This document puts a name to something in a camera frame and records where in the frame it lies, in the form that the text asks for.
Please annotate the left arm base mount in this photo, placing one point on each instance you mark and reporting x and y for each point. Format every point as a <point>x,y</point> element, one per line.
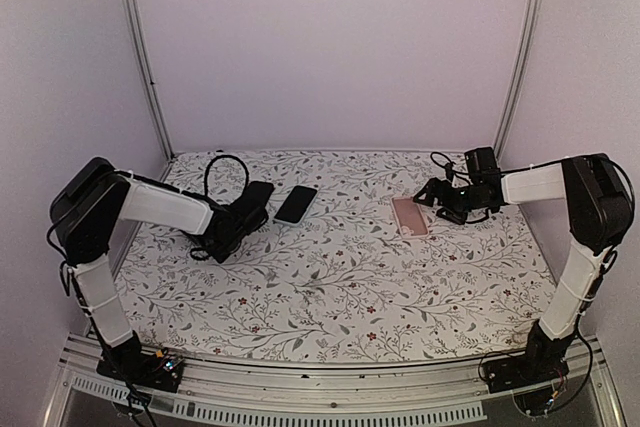
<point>159,370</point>

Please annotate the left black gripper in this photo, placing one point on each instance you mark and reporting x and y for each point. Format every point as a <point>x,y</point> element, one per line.
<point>220,257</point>

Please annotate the right aluminium frame post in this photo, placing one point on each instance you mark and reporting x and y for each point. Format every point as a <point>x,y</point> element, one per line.
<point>531,16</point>

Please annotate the black phone middle white case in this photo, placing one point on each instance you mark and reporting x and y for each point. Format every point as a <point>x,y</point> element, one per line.
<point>296,205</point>

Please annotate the front aluminium rail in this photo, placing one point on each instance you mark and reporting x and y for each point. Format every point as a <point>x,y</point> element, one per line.
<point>226,391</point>

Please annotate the pink phone case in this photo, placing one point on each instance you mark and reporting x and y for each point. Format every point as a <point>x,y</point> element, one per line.
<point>409,218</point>

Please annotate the left aluminium frame post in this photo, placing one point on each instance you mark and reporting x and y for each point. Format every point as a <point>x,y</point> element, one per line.
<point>134,21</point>

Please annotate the floral patterned table mat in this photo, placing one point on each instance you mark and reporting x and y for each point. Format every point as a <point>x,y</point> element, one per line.
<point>343,285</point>

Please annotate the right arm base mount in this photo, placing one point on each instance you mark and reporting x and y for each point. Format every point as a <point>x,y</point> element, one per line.
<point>514,372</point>

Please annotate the aluminium frame post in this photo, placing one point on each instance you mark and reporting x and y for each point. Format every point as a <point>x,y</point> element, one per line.
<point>134,21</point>
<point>531,16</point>

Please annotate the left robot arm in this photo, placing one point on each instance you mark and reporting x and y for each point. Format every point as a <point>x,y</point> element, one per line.
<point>84,216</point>

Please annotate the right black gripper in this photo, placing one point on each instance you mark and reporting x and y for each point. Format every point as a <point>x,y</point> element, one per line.
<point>433,185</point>

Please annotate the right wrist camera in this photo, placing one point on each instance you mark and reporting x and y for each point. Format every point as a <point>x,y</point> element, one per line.
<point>450,173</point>

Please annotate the black phone left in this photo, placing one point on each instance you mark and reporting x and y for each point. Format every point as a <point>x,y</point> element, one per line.
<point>254,199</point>

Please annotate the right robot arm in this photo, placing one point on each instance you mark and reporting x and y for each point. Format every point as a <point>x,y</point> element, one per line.
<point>600,204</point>

